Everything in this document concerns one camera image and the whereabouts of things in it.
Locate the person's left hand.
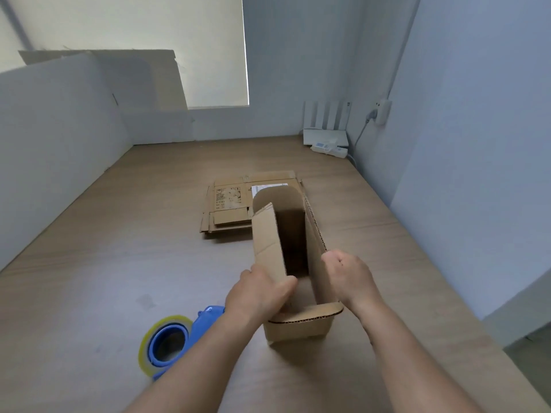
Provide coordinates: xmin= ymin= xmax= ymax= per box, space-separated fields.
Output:
xmin=223 ymin=265 xmax=298 ymax=328

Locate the person's right hand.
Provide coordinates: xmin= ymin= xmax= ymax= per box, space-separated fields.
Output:
xmin=320 ymin=250 xmax=385 ymax=318

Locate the tuck-flap cardboard box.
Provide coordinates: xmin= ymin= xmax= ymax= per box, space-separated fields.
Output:
xmin=251 ymin=186 xmax=345 ymax=345

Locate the blue tape dispenser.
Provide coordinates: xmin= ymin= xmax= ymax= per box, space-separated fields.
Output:
xmin=148 ymin=305 xmax=227 ymax=381

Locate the stack of cardboard boxes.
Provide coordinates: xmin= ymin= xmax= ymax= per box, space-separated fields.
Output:
xmin=199 ymin=176 xmax=306 ymax=238

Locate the clear yellowish tape roll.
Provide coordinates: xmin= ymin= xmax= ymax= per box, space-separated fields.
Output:
xmin=137 ymin=314 xmax=193 ymax=378

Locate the person's right forearm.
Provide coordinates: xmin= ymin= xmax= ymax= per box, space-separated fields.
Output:
xmin=355 ymin=298 xmax=485 ymax=413

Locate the person's left forearm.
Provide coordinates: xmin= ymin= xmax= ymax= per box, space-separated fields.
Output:
xmin=125 ymin=310 xmax=259 ymax=413

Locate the white power strip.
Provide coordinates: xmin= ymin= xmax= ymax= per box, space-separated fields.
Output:
xmin=311 ymin=141 xmax=348 ymax=159

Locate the white router with antennas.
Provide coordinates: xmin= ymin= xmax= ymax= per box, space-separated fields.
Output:
xmin=302 ymin=100 xmax=353 ymax=147

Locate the white foam partition board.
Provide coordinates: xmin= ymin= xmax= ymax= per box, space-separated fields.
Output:
xmin=0 ymin=52 xmax=133 ymax=271

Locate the bright window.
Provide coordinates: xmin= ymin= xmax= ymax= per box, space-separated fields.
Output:
xmin=0 ymin=0 xmax=250 ymax=109

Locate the grey power cable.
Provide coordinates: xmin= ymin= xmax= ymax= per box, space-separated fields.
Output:
xmin=346 ymin=109 xmax=379 ymax=168

